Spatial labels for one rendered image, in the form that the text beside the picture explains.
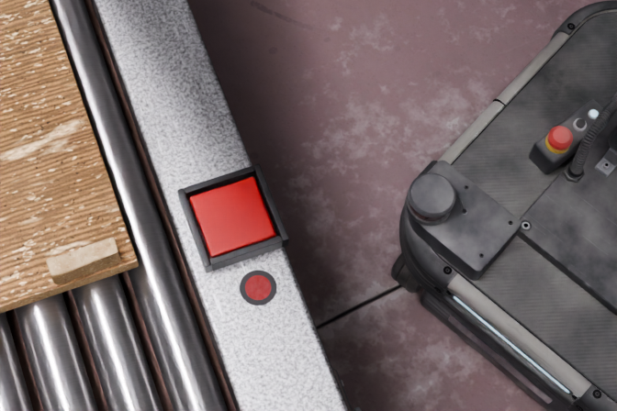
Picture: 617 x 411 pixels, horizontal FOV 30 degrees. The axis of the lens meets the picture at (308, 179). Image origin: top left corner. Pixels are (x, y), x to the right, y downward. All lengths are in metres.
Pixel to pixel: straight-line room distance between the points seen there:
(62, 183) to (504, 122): 0.98
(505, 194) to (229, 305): 0.88
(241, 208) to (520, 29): 1.30
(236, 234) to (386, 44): 1.22
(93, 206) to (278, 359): 0.20
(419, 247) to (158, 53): 0.76
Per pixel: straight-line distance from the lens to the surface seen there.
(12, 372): 0.99
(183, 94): 1.06
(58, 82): 1.06
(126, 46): 1.09
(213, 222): 0.99
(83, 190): 1.01
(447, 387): 1.93
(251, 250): 0.98
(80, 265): 0.96
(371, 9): 2.20
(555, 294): 1.75
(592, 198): 1.80
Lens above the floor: 1.85
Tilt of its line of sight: 66 degrees down
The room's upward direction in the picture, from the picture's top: 6 degrees clockwise
